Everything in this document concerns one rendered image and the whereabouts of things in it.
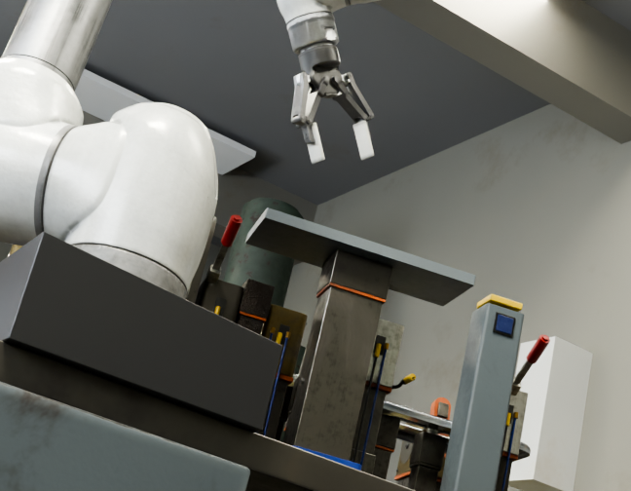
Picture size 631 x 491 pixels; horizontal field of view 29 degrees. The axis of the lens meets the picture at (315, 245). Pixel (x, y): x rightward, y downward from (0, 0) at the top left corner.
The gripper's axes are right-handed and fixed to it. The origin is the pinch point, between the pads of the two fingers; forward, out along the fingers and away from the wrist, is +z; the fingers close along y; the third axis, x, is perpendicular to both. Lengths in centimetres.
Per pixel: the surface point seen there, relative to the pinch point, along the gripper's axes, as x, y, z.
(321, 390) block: -13, -32, 41
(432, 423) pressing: 2, 9, 53
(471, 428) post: -24, -12, 52
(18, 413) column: -46, -105, 34
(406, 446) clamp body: 22, 22, 58
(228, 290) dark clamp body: 4.3, -31.2, 21.1
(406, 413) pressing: 1.1, 1.5, 49.4
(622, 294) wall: 117, 277, 40
